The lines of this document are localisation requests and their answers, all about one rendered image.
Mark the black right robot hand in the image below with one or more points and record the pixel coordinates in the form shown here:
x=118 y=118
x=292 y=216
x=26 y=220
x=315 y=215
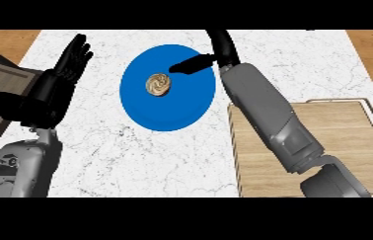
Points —
x=226 y=49

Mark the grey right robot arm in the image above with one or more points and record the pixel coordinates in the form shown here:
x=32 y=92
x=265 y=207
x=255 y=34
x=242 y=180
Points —
x=267 y=112

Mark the blue round plate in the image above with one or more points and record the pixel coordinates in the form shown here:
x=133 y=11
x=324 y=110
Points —
x=167 y=112

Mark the brown swirl cupcake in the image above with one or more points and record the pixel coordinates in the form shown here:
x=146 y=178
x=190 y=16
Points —
x=158 y=84

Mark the pale wooden tray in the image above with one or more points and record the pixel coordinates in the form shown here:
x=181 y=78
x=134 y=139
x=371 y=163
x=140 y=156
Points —
x=339 y=138

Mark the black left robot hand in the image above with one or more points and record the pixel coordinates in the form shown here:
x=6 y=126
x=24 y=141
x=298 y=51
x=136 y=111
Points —
x=50 y=92

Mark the brown wooden box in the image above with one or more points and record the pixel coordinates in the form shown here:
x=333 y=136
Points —
x=15 y=77

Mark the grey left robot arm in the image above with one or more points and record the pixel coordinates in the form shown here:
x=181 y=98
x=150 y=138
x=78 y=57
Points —
x=28 y=161

